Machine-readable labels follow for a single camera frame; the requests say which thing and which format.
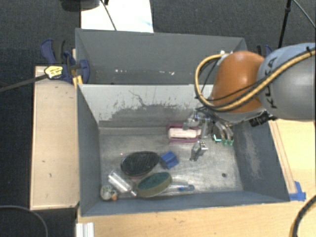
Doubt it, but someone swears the clear glass ball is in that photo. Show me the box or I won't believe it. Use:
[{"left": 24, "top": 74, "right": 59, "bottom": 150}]
[{"left": 99, "top": 184, "right": 119, "bottom": 202}]

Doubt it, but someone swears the black cylinder on white bracket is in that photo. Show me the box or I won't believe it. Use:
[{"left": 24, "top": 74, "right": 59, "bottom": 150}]
[{"left": 248, "top": 114, "right": 277, "bottom": 127}]

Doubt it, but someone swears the clear pen with blue tip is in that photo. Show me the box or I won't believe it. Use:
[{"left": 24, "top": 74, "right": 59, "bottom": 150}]
[{"left": 169, "top": 184, "right": 196, "bottom": 192}]

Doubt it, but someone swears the clear plastic bottle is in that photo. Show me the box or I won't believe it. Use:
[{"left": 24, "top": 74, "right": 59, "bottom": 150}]
[{"left": 107, "top": 171, "right": 138, "bottom": 198}]

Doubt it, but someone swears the grey metal bin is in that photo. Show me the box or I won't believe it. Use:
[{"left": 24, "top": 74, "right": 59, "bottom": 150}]
[{"left": 75, "top": 28, "right": 291, "bottom": 217}]

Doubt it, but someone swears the pale wood board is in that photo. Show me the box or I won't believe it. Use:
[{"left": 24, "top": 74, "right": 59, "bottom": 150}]
[{"left": 29, "top": 65, "right": 81, "bottom": 211}]

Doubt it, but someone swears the green and tan round sponge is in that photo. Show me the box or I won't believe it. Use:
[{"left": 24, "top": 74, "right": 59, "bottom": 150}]
[{"left": 137, "top": 171, "right": 173, "bottom": 198}]

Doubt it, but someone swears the blue block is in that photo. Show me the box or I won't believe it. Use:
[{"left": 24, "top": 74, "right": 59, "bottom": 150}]
[{"left": 160, "top": 151, "right": 179, "bottom": 170}]

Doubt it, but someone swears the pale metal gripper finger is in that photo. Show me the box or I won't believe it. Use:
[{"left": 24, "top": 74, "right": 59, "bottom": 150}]
[
  {"left": 189, "top": 140, "right": 208, "bottom": 161},
  {"left": 183, "top": 117, "right": 201, "bottom": 131}
]

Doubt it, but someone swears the black oval brush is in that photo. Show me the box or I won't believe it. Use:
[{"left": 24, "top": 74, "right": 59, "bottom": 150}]
[{"left": 120, "top": 151, "right": 161, "bottom": 177}]

